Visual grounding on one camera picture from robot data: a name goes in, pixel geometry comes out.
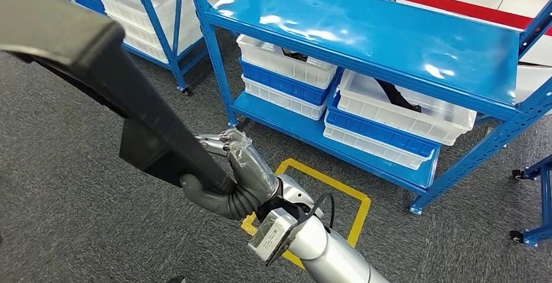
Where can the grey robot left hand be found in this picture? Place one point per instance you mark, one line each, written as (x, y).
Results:
(254, 169)

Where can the black plastic plate frame part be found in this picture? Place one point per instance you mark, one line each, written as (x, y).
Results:
(108, 70)

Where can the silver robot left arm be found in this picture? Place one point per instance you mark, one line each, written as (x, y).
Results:
(332, 255)

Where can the black part in crate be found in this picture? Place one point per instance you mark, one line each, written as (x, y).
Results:
(295, 54)
(396, 95)

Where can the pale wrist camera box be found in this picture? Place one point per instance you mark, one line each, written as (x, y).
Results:
(271, 236)

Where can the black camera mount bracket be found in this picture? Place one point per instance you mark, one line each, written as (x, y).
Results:
(302, 220)

